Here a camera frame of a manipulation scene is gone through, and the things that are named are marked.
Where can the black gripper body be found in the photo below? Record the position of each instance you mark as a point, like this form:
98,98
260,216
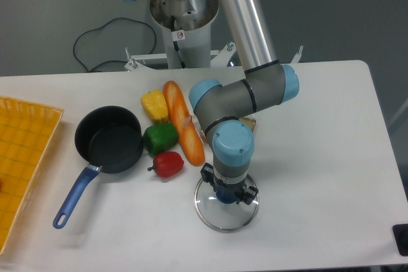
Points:
226,187

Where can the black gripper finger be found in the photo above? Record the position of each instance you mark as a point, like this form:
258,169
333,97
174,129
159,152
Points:
207,175
246,194

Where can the glass lid blue knob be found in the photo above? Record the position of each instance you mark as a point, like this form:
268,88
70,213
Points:
222,217

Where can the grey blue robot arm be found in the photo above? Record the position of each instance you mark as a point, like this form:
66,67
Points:
267,83

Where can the red bell pepper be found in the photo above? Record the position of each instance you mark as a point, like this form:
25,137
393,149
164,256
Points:
167,164

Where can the green bell pepper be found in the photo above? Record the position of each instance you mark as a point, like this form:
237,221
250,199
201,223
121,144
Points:
159,138

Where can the wrapped bread slice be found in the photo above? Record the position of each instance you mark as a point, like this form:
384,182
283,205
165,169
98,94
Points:
248,121

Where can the orange baguette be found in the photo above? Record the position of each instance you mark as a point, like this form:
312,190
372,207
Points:
180,117

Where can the yellow bell pepper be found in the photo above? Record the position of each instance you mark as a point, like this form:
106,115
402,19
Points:
155,107

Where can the black object table corner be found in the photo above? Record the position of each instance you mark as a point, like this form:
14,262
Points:
400,232

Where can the yellow woven basket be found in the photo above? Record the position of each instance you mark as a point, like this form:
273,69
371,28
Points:
26,131

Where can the black pan blue handle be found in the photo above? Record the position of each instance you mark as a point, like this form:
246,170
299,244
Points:
110,140

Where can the white table leg bracket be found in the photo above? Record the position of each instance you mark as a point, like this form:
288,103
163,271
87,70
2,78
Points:
297,56

